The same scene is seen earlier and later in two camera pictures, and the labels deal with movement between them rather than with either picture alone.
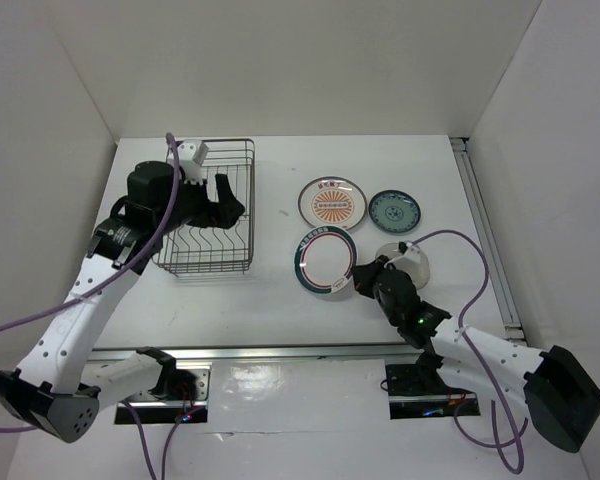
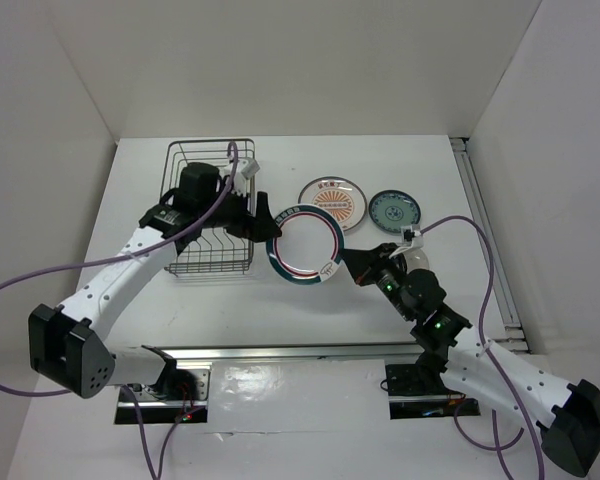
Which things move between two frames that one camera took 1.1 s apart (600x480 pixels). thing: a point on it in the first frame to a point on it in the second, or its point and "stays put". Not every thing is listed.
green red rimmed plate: x=324 y=258 to x=330 y=270
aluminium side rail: x=472 y=184 stays put
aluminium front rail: x=282 y=351 stays put
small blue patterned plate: x=395 y=211 stays put
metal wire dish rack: x=191 y=250 stays put
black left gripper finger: x=229 y=206 to x=265 y=228
